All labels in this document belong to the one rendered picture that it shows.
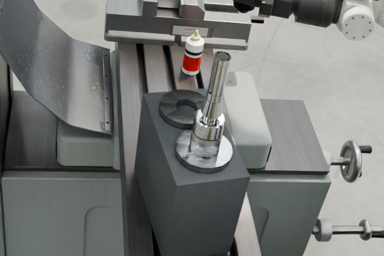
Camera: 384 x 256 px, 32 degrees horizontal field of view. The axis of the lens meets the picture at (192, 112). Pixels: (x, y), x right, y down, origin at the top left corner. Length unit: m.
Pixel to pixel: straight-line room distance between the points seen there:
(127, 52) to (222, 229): 0.60
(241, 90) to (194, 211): 0.69
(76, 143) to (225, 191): 0.54
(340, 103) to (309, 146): 1.40
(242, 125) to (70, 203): 0.45
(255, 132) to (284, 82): 1.57
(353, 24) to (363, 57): 2.09
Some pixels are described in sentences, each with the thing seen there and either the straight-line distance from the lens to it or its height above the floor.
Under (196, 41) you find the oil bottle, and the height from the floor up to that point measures 0.99.
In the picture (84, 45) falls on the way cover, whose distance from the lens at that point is 1.66.
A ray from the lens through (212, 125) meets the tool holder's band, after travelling 0.97.
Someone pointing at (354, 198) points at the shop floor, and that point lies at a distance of 2.65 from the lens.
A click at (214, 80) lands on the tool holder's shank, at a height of 1.24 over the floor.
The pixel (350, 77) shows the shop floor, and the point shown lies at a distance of 3.27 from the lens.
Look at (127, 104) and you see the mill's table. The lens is 1.40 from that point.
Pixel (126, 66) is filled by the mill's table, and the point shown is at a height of 0.90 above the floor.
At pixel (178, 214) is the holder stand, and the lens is 1.03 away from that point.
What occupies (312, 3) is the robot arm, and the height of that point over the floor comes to 1.15.
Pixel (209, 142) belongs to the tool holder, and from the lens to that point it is 0.99.
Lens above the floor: 1.80
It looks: 40 degrees down
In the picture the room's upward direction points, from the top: 10 degrees clockwise
